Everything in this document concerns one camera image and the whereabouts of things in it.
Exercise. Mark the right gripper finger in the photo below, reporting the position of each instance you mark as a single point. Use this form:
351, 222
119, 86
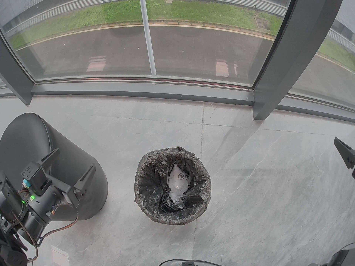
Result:
348, 155

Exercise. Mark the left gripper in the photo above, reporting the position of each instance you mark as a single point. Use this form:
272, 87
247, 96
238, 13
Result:
47, 206

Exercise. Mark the black plastic bag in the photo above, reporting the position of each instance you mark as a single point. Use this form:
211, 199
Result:
147, 176

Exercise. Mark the clear printed wrapper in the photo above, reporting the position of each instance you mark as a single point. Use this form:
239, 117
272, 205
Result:
177, 184

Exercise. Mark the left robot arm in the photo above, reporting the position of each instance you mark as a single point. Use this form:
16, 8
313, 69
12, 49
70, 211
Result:
11, 204

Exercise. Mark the dark grey round chair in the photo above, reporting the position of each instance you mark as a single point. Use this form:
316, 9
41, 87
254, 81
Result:
41, 137

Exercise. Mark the window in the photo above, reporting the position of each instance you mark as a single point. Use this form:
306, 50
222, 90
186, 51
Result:
291, 51

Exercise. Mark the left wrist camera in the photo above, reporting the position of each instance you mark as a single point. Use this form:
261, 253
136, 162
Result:
36, 176

